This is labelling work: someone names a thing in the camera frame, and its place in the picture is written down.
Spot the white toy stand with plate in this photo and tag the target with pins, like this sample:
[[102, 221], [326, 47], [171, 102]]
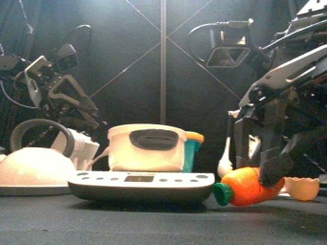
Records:
[[225, 166]]

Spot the white toy cooker with panel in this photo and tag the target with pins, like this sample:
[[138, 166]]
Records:
[[145, 159]]

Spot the orange toy carrot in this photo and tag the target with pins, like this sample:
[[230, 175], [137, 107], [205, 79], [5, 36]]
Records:
[[245, 186]]

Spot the teal cup orange lid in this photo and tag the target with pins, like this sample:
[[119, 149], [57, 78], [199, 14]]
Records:
[[193, 150]]

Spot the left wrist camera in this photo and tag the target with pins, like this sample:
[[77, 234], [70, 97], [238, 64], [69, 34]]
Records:
[[67, 59]]

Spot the small orange bowl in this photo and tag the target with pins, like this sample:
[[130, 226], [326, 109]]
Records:
[[302, 188]]

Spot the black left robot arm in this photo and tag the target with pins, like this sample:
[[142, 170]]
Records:
[[11, 63]]

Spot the vertical metal frame pole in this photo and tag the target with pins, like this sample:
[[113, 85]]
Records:
[[163, 63]]

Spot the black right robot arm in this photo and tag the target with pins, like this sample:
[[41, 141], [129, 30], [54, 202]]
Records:
[[313, 9]]

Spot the small grey block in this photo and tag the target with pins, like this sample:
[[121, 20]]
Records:
[[324, 180]]

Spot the white ribbed toy cup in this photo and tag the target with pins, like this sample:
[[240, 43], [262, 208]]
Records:
[[83, 150]]

